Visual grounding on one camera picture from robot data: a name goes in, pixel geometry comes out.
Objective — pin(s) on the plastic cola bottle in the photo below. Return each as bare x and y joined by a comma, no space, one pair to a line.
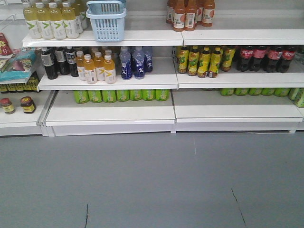
288,55
257,57
273,57
246,54

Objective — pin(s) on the orange juice bottle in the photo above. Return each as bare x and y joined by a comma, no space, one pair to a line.
90,72
109,69
99,66

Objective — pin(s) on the dark tea bottle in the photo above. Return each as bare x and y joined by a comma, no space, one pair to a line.
49,63
62,60
71,59

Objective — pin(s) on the red snack bag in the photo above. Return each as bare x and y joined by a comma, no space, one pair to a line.
5,50

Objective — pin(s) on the red lidded sauce jar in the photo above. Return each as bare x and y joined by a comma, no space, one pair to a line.
27,105
7,106

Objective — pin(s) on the pale green juice bottle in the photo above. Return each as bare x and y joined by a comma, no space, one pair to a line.
44,24
69,20
31,20
56,20

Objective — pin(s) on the orange C100 drink bottle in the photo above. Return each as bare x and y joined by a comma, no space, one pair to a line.
208,13
179,16
191,11

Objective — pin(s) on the yellow lemon tea bottle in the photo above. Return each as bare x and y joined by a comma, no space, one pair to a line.
193,61
227,58
204,60
214,63
183,57

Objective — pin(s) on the white store shelving unit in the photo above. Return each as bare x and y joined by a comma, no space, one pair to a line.
190,107

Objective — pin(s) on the light blue plastic basket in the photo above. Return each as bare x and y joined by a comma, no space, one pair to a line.
107,18

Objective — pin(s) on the blue sports drink bottle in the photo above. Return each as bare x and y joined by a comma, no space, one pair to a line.
148,65
138,57
125,58

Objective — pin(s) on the teal snack bag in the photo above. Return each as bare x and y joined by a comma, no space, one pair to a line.
19,66

